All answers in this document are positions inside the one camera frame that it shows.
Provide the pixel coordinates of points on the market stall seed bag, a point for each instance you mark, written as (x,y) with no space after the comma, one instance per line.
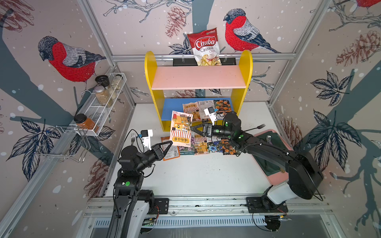
(201,145)

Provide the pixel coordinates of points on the orange white seed bag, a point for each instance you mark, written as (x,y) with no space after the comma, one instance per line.
(173,152)

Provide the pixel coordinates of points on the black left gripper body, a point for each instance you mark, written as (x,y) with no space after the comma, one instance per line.
(154,153)

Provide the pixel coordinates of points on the orange flower seed bag top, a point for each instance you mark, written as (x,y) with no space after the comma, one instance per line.
(226,148)

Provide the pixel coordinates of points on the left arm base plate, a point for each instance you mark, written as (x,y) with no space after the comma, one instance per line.
(159,206)

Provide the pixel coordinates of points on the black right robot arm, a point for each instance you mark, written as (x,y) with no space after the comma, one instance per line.
(304,175)

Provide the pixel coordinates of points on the red Chuba chips bag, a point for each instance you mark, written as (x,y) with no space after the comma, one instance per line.
(205,47)

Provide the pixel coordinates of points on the white text seed bag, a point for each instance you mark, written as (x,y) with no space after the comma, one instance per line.
(205,108)

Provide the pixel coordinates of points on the blue flower seed bag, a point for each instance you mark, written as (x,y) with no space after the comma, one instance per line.
(215,147)

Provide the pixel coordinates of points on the silver lid spice jar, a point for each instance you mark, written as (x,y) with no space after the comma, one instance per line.
(103,96)

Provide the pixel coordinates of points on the black lid spice jar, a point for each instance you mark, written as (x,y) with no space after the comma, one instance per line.
(103,80)

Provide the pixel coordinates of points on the purple flower seed bag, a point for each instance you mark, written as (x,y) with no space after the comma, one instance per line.
(186,150)

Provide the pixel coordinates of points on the black plastic fork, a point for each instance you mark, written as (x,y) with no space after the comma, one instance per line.
(256,128)

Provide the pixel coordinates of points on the orange flower seed bag lower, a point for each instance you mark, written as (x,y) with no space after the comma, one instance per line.
(223,107)

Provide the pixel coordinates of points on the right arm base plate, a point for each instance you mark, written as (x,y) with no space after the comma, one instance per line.
(256,205)

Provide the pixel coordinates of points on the chrome wire hook rack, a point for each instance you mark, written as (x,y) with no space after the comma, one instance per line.
(72,145)

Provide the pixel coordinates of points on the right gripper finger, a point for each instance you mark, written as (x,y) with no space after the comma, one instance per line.
(201,126)
(199,132)

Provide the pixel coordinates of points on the clear spice jar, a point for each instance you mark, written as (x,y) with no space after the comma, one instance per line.
(117,82)

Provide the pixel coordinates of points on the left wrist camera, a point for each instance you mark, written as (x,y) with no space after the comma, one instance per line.
(145,136)

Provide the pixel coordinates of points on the silver fork pink handle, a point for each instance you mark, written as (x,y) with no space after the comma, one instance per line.
(133,138)

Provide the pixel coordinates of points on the orange flower seed bag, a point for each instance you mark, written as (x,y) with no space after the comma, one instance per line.
(226,148)
(223,107)

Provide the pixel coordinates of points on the orange sauce jar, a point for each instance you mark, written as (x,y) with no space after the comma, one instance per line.
(85,122)

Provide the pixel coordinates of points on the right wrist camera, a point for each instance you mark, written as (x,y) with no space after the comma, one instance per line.
(210,114)

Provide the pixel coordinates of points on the black wall bracket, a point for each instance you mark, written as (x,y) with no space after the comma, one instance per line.
(192,62)

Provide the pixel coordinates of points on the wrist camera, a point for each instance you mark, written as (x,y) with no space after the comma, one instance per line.
(210,114)
(145,136)

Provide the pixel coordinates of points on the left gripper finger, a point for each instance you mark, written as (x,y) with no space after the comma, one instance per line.
(163,145)
(160,153)

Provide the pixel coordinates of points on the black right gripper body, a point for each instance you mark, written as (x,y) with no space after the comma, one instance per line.
(218,132)

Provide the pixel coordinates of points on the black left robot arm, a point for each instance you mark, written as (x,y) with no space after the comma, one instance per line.
(132,203)

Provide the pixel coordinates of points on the white wire spice rack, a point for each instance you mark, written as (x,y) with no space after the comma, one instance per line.
(100,114)

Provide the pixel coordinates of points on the pink tray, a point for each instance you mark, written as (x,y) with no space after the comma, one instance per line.
(274,173)

